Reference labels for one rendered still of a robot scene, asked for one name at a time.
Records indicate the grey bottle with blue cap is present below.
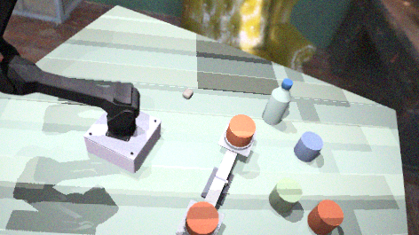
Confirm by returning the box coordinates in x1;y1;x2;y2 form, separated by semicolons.
262;78;293;125

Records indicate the dark blue cylinder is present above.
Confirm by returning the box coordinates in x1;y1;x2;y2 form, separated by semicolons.
294;132;323;162

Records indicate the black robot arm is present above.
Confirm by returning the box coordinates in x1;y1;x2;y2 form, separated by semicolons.
0;0;140;142

